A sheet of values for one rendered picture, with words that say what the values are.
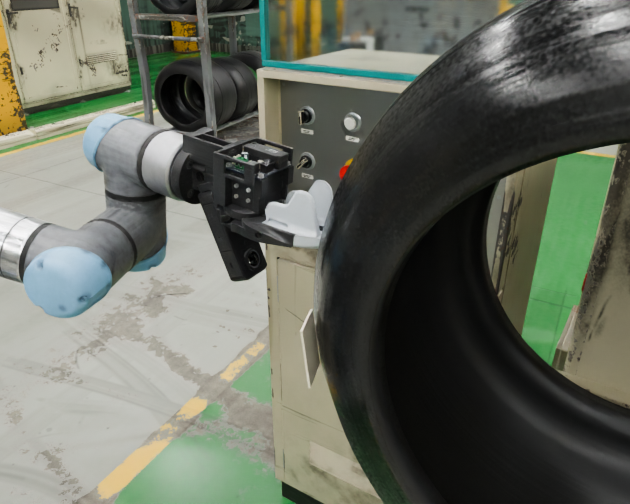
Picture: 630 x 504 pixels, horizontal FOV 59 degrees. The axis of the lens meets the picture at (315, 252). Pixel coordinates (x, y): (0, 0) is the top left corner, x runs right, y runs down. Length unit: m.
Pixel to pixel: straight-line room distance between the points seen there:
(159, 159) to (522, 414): 0.54
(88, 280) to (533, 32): 0.47
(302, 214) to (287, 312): 0.83
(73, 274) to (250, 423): 1.55
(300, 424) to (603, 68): 1.36
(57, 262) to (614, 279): 0.65
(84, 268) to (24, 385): 1.90
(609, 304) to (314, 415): 0.92
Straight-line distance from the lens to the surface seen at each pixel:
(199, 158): 0.63
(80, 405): 2.33
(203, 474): 1.97
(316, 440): 1.58
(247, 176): 0.57
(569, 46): 0.35
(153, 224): 0.74
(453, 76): 0.38
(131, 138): 0.69
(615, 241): 0.77
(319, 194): 0.59
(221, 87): 4.20
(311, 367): 0.52
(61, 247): 0.64
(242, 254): 0.65
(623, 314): 0.81
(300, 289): 1.32
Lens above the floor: 1.45
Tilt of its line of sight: 27 degrees down
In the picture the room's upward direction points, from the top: straight up
